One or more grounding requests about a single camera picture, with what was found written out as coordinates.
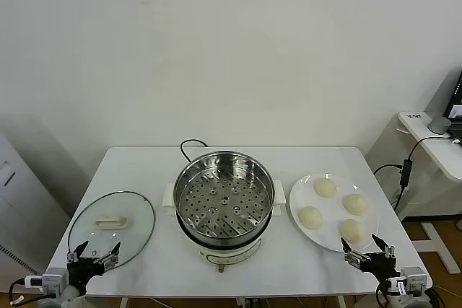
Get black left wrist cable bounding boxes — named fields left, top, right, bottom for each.
left=8, top=278, right=30, bottom=305

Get perforated steel steamer basket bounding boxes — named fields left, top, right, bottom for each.
left=164, top=149, right=289, bottom=243

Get dark laptop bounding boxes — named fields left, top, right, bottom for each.
left=443, top=69, right=462, bottom=136

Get cream electric pot base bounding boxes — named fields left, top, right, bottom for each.
left=162, top=192, right=289, bottom=273

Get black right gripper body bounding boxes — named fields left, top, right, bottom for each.
left=361, top=251, right=401, bottom=283

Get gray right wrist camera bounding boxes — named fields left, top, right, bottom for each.
left=387, top=266, right=430, bottom=296

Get black pot power cord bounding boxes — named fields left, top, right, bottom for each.
left=179, top=138, right=210, bottom=163

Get white round plate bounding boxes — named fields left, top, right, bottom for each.
left=288, top=172, right=381, bottom=253

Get black power adapter cable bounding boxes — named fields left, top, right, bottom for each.
left=372, top=136, right=456, bottom=212

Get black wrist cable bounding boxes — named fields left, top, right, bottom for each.
left=8, top=278, right=30, bottom=305
left=375, top=282, right=389, bottom=304

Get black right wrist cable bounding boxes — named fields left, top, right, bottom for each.
left=375, top=282, right=389, bottom=304

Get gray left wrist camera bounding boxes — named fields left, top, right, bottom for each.
left=24, top=267, right=69, bottom=293

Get white steamed baozi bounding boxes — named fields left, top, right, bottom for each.
left=341, top=193, right=370, bottom=216
left=338, top=218, right=371, bottom=246
left=298, top=206, right=324, bottom=230
left=313, top=177, right=338, bottom=200

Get gray cylinder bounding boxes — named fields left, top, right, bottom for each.
left=427, top=114, right=453, bottom=136

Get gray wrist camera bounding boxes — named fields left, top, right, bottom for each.
left=387, top=266, right=430, bottom=296
left=24, top=267, right=69, bottom=293

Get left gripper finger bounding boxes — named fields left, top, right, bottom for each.
left=66, top=239, right=90, bottom=263
left=93, top=242, right=121, bottom=271

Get round glass pot lid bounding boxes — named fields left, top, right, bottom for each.
left=67, top=190, right=156, bottom=264

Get white side desk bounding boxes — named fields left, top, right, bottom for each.
left=365, top=110, right=462, bottom=275

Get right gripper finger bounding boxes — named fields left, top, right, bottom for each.
left=371, top=234, right=396, bottom=258
left=340, top=236, right=364, bottom=270

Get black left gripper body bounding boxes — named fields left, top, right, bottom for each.
left=66, top=256, right=110, bottom=289

